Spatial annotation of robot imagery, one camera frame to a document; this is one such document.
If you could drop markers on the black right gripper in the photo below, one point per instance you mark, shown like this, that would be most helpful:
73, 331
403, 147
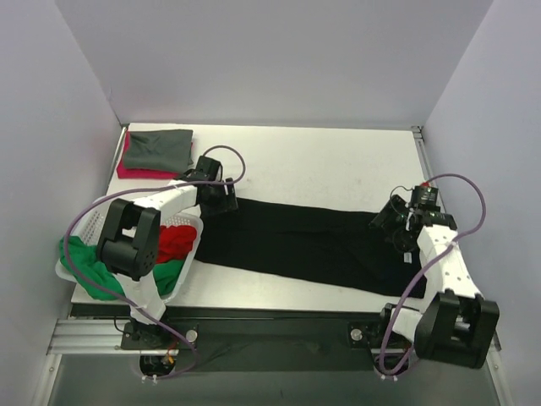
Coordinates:
385, 218

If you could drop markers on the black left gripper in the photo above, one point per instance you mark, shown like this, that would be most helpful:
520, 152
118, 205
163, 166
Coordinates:
226, 202

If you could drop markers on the black t-shirt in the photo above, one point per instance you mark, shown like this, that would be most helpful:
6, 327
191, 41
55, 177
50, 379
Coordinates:
318, 245

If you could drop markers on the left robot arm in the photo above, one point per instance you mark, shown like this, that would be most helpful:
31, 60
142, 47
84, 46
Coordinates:
129, 240

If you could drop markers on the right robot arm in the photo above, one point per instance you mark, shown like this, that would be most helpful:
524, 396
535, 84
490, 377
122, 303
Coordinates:
442, 315

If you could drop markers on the red t-shirt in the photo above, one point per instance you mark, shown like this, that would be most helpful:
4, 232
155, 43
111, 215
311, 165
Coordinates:
175, 243

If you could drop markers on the folded grey t-shirt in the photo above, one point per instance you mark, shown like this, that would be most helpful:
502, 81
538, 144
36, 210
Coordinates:
163, 150

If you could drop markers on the folded magenta t-shirt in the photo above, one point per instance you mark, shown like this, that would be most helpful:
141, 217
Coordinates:
123, 172

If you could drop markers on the white plastic laundry basket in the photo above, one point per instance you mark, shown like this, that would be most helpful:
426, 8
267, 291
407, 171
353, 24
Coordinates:
89, 230

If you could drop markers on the green t-shirt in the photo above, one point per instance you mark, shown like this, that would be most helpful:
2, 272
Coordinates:
99, 283

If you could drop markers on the aluminium frame rail right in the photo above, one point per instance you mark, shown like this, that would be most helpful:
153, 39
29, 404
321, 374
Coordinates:
444, 190

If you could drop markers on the aluminium frame rail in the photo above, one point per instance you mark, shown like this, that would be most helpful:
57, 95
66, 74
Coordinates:
444, 190
269, 332

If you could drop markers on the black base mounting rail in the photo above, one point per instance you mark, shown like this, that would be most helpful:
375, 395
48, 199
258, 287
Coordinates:
164, 365

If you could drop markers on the aluminium frame rail front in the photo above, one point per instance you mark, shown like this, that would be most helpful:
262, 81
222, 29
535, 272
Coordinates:
269, 332

